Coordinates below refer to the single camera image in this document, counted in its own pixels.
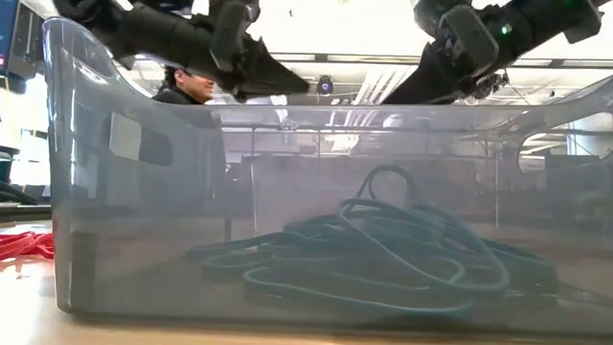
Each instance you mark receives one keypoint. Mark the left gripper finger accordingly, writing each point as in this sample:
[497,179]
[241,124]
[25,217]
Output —
[230,33]
[273,76]

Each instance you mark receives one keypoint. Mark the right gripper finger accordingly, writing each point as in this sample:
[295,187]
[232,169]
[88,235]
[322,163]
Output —
[421,81]
[471,38]

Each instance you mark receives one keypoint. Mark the red and teal band cluster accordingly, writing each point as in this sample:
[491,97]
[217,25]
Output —
[383,225]

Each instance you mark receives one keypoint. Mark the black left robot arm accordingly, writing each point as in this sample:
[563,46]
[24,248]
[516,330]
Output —
[143,29]

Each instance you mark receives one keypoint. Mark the person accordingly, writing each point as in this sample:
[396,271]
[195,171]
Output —
[187,86]

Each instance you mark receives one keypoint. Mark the grey translucent plastic basket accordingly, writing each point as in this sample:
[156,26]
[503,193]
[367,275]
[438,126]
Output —
[335,215]

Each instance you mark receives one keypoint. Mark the black hanging camera rig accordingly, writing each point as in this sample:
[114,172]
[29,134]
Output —
[493,84]

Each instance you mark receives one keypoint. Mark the black round hanging camera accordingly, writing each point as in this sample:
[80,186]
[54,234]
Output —
[324,85]

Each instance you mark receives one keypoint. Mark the black aluminium frame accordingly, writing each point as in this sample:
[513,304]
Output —
[24,213]

